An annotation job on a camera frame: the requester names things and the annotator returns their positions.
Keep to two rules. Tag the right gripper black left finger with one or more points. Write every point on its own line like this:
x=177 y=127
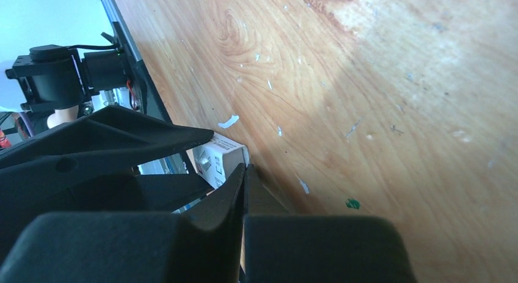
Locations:
x=86 y=165

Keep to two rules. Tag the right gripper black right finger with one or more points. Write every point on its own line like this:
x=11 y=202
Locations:
x=238 y=229

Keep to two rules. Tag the small white staple box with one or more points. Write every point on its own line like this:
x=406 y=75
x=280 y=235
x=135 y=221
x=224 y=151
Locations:
x=218 y=158

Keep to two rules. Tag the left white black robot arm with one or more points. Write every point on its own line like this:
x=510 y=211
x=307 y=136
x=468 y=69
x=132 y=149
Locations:
x=56 y=77

